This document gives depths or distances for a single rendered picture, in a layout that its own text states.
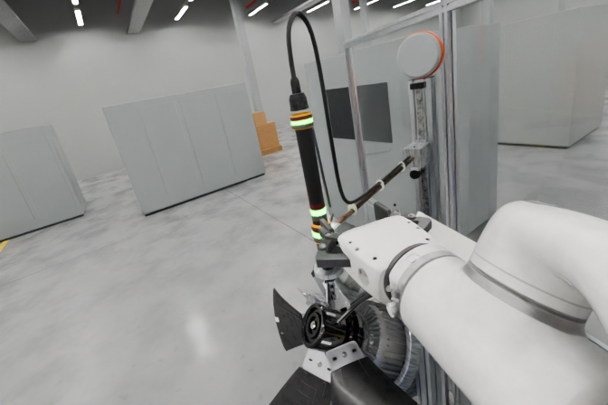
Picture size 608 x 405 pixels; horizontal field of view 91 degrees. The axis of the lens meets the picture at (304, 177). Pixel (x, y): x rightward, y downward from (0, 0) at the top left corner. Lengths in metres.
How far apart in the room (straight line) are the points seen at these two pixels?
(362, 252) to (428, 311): 0.11
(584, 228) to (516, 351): 0.08
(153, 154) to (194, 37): 8.04
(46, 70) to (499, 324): 12.84
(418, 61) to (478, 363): 1.05
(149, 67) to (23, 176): 6.61
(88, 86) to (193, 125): 6.98
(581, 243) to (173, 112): 6.09
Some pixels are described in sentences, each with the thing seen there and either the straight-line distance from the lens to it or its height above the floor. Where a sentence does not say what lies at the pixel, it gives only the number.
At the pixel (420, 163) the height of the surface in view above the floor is 1.52.
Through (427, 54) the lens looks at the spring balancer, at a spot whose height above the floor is 1.88.
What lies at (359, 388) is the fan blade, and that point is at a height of 1.19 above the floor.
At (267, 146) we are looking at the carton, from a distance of 9.01.
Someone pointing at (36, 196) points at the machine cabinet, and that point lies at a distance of 7.86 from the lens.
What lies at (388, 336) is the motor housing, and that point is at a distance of 0.98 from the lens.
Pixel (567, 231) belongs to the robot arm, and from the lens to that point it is 0.22.
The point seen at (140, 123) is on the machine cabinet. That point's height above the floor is 1.67.
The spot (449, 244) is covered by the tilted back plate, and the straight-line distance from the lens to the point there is 1.02.
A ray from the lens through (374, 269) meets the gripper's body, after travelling 0.34.
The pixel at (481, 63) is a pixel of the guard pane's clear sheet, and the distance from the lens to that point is 1.21.
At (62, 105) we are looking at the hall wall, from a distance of 12.77.
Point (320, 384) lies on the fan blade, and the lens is 1.00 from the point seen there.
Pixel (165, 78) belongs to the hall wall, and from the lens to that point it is 12.97.
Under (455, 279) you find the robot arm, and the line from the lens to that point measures 0.28.
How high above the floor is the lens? 1.87
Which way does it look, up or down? 18 degrees down
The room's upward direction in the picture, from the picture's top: 11 degrees counter-clockwise
